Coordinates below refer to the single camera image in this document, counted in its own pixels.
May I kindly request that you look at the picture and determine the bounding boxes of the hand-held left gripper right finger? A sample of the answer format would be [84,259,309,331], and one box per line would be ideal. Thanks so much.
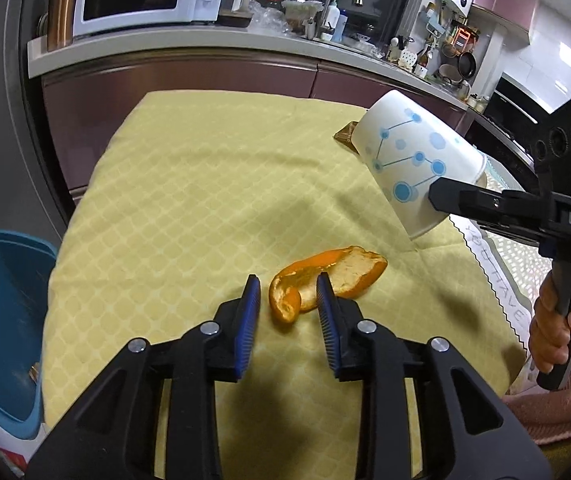
[315,272,551,480]

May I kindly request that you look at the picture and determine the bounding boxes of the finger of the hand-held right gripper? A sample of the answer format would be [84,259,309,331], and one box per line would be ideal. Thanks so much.
[428,176,553,248]

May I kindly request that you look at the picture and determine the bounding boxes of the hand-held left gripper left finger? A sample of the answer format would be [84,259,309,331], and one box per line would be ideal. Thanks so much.
[26,274,261,480]

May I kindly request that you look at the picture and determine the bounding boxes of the orange peel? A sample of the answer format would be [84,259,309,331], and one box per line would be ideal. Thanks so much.
[269,245,387,324]

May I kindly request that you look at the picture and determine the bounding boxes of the dotted white paper cup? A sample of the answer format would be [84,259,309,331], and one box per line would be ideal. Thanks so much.
[353,90,486,241]

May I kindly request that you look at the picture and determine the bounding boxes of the gold foil wrapper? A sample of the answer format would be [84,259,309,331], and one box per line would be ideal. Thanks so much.
[334,121,366,153]

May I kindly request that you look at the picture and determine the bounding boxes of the blue plastic bin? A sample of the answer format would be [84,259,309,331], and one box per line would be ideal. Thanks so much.
[0,230,61,441]

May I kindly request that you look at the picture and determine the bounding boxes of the person's right forearm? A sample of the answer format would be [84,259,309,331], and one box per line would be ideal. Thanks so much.
[503,332,571,446]

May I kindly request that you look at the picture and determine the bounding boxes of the person's right hand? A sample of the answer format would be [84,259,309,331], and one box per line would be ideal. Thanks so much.
[528,275,571,376]

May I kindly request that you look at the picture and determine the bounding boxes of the black built-in oven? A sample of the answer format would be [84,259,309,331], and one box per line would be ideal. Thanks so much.
[465,72,551,171]

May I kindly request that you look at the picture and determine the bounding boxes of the beige patterned tablecloth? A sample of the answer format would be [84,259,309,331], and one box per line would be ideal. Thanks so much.
[448,160,546,361]

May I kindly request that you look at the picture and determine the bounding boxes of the steel cooking pot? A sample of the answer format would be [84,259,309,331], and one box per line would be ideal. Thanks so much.
[438,62,466,88]

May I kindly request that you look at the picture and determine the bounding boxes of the yellow checked tablecloth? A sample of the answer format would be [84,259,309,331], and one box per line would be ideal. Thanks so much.
[40,91,526,480]

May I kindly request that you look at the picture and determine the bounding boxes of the white soap dispenser bottle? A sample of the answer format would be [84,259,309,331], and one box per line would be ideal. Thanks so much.
[321,0,340,41]

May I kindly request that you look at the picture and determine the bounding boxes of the covered food container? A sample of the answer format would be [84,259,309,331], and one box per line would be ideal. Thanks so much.
[283,0,323,26]

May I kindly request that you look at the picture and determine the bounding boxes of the maroon lower cabinets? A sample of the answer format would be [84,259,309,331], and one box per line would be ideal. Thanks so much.
[40,55,466,196]

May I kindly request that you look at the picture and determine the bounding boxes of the clear plastic bags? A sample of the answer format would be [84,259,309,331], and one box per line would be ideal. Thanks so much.
[253,0,286,31]

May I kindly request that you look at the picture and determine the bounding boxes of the white kitchen countertop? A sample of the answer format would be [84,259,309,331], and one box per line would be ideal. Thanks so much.
[27,20,469,111]

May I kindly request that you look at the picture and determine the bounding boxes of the dark food tray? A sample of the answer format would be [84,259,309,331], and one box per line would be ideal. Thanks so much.
[217,10,254,28]

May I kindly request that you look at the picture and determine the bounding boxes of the grey refrigerator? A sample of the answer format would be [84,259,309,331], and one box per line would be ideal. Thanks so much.
[0,0,74,241]

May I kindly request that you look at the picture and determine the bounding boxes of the copper travel tumbler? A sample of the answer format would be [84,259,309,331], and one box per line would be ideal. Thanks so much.
[46,0,84,52]

